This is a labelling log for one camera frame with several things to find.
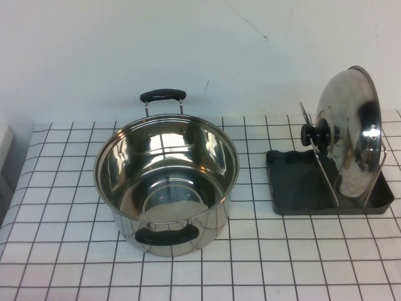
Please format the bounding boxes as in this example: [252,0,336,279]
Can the stainless steel lid black knob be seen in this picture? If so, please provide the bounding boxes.
[299,65,383,202]

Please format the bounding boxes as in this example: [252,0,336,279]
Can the white black grid tablecloth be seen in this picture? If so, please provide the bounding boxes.
[0,108,401,301]

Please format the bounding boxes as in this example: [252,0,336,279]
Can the stainless steel pot black handles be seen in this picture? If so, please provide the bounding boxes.
[93,88,241,258]

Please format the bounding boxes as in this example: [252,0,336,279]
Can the dark tray wire lid rack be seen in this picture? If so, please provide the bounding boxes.
[266,100,395,216]

